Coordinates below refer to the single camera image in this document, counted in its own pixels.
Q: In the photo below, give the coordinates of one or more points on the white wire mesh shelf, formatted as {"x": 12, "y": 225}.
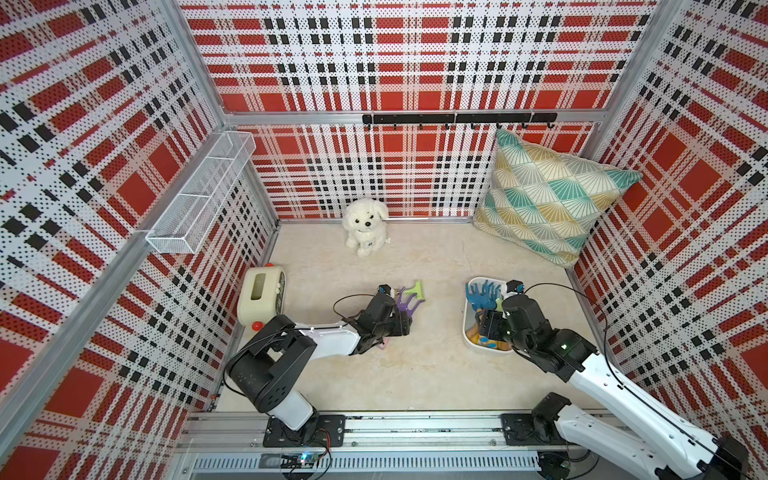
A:
{"x": 186, "y": 222}

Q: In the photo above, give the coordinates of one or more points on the white plastic storage box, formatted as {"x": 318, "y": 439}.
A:
{"x": 485, "y": 328}

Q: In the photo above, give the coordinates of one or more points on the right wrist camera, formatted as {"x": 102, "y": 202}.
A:
{"x": 514, "y": 287}

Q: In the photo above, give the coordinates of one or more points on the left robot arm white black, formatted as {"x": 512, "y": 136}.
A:
{"x": 266, "y": 369}

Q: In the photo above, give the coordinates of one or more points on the white plush dog toy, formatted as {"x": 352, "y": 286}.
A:
{"x": 364, "y": 220}

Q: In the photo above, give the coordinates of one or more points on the black wall hook rail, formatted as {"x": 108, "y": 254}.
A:
{"x": 521, "y": 118}

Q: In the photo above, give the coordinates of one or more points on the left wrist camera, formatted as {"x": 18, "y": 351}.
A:
{"x": 386, "y": 289}

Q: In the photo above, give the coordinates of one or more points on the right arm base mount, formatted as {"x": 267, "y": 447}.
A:
{"x": 537, "y": 427}

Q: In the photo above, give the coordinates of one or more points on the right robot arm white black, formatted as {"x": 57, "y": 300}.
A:
{"x": 656, "y": 443}

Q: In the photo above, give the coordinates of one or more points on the purple rake pink handle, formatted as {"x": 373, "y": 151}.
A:
{"x": 407, "y": 308}

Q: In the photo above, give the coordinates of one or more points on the cream retro toaster toy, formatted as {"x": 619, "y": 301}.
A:
{"x": 261, "y": 296}

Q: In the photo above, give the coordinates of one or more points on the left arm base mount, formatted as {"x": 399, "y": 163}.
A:
{"x": 327, "y": 429}

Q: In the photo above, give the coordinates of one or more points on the teal yellow patterned pillow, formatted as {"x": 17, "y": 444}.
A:
{"x": 545, "y": 201}

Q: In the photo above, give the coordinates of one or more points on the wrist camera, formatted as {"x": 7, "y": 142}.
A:
{"x": 386, "y": 289}
{"x": 514, "y": 287}

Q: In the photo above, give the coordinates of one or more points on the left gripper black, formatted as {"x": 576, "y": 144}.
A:
{"x": 401, "y": 325}

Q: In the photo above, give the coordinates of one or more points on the light green rake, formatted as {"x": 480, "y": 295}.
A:
{"x": 415, "y": 291}

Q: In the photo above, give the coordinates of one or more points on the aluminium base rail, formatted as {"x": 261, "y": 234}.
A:
{"x": 407, "y": 442}

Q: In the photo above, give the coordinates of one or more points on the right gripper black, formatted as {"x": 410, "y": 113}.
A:
{"x": 488, "y": 326}

